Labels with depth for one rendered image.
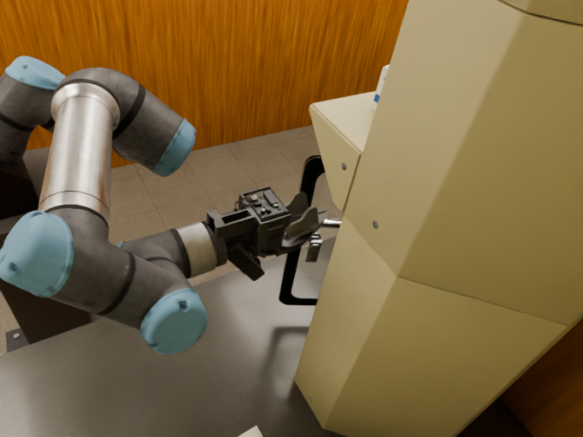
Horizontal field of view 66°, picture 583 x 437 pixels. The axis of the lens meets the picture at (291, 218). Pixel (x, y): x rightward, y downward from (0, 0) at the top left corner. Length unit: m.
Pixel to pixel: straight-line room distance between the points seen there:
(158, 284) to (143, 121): 0.36
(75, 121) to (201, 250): 0.24
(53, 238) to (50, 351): 0.58
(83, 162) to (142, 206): 2.05
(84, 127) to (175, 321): 0.29
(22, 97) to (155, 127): 0.45
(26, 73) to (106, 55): 1.38
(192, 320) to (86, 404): 0.47
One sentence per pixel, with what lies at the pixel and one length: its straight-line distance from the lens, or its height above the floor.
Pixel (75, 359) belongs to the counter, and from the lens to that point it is 1.02.
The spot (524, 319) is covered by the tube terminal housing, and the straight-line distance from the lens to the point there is 0.59.
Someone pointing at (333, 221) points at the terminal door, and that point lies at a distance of 0.81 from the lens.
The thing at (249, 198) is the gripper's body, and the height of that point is 1.35.
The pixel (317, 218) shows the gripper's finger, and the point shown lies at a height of 1.30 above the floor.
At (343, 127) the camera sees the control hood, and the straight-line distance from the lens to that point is 0.56.
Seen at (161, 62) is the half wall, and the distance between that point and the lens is 2.63.
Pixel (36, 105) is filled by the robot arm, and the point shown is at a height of 1.20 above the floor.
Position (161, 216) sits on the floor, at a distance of 2.57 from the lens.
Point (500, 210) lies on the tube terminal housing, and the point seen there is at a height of 1.54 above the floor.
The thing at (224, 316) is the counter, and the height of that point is 0.94.
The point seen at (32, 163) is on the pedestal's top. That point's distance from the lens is 1.46.
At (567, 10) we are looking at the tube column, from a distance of 0.39.
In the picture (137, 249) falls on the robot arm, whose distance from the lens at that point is 0.62.
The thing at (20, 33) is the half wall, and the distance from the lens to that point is 2.45.
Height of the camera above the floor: 1.81
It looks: 44 degrees down
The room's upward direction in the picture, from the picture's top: 11 degrees clockwise
